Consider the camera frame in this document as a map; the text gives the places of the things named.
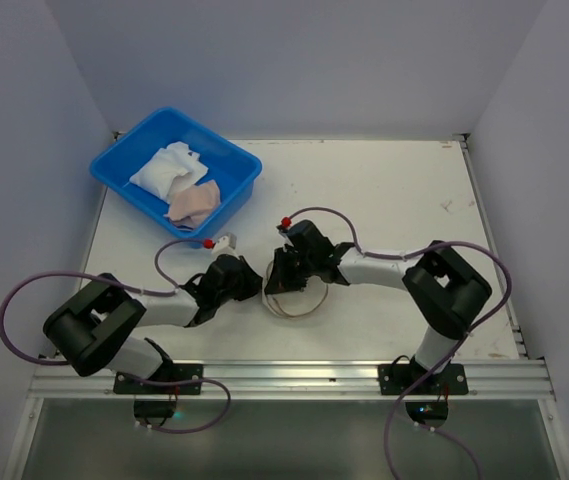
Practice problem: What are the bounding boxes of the round beige mesh laundry bag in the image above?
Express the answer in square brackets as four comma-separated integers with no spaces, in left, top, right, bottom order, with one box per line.
[262,277,329,320]

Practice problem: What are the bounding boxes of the pink bra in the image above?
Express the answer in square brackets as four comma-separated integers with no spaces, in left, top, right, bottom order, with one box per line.
[164,180,221,231]

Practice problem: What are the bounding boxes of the white bra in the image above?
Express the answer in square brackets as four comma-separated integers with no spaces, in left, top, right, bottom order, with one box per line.
[129,142,208,203]

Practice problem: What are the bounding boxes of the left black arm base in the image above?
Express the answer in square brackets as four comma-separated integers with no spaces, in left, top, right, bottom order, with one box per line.
[108,338,204,428]

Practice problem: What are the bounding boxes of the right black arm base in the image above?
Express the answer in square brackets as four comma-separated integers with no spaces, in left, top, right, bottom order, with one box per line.
[377,355,470,428]

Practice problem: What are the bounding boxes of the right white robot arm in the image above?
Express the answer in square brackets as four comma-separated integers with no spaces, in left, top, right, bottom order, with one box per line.
[263,220,492,375]

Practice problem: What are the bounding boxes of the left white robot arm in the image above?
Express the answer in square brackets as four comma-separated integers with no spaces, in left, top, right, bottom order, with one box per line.
[43,254,262,382]

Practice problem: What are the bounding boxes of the blue plastic bin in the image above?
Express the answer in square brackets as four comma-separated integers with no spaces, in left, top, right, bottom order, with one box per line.
[90,107,262,239]

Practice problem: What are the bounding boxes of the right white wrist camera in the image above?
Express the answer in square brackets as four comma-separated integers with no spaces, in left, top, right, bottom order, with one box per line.
[277,217,295,238]

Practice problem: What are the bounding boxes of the aluminium mounting rail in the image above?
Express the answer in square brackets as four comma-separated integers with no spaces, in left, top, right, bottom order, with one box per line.
[28,359,555,401]

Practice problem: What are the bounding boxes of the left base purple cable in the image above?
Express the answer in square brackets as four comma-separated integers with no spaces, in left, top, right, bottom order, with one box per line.
[118,369,233,434]

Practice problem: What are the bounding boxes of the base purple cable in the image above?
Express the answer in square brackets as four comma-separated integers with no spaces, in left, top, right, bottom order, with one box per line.
[382,334,483,480]
[118,369,233,434]

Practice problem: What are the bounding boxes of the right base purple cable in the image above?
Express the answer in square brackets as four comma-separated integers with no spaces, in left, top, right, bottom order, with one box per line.
[382,334,483,480]

